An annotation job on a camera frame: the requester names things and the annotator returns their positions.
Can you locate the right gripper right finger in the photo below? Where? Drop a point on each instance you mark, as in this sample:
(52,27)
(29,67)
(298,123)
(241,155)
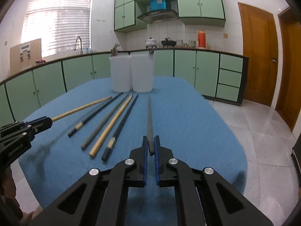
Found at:
(203,197)

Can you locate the black wok with lid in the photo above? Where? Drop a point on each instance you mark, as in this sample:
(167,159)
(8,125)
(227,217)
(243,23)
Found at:
(167,42)

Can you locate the brown wooden door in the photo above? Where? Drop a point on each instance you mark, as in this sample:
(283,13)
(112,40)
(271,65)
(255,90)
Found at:
(260,46)
(288,102)

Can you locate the black range hood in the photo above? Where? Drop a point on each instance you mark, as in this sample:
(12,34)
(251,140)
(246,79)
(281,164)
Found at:
(158,15)

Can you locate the stacked ceramic bowls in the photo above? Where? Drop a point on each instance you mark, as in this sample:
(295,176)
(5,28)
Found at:
(179,43)

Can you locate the light bamboo chopstick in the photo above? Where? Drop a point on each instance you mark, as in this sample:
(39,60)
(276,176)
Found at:
(54,119)
(109,127)

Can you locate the grey chopstick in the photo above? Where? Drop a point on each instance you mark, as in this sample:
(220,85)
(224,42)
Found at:
(150,130)
(102,123)

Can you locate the green lower kitchen cabinets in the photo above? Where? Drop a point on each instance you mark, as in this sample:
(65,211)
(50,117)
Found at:
(215,75)

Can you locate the person's left hand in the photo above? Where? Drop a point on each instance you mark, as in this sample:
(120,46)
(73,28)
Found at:
(8,190)

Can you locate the blue tablecloth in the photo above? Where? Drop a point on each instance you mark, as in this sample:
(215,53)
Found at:
(185,122)

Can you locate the orange thermos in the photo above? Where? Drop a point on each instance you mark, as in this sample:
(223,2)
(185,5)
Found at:
(201,39)

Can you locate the dark navy chopstick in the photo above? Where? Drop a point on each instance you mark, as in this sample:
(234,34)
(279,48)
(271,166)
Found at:
(89,117)
(117,132)

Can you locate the white window blinds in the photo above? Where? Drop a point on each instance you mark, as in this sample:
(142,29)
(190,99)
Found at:
(57,23)

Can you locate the red cloth on counter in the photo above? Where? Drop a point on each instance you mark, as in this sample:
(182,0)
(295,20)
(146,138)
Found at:
(40,62)

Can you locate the white twin utensil holder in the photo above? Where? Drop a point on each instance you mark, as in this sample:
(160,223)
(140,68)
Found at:
(132,72)

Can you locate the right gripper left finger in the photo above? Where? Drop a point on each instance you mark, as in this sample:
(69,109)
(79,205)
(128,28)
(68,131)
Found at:
(98,197)

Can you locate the dark cabinet on right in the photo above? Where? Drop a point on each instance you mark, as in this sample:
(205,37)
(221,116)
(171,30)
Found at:
(296,154)

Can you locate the blue box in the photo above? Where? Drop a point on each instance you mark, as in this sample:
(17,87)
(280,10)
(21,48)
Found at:
(160,5)

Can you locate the green kitchen cabinets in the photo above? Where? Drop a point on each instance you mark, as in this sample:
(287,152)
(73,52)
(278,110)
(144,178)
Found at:
(191,12)
(215,75)

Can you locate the cardboard box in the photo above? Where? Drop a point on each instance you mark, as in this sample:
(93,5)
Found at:
(25,55)

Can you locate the silver spoon ornate handle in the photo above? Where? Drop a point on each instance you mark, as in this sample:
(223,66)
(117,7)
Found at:
(114,51)

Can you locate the green upper kitchen cabinets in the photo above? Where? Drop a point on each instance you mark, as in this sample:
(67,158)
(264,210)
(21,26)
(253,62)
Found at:
(191,12)

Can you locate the white cooking pot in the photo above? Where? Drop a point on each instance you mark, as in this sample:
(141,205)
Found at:
(150,43)

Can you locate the chrome kitchen faucet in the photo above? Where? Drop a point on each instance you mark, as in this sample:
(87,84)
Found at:
(78,39)

